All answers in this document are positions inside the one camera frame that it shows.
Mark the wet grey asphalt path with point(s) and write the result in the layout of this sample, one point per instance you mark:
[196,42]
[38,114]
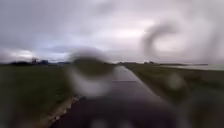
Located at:
[130,106]

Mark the grass verge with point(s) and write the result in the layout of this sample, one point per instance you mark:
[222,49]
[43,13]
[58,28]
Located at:
[180,80]

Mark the muddy path edge strip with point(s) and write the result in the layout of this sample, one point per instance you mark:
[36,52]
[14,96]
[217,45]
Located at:
[58,111]

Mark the distant row of trees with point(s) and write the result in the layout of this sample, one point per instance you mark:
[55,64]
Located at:
[33,62]

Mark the grass field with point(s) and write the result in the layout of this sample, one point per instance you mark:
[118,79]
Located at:
[30,90]

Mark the pale water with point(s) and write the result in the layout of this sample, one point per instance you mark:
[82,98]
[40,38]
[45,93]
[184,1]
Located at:
[203,67]

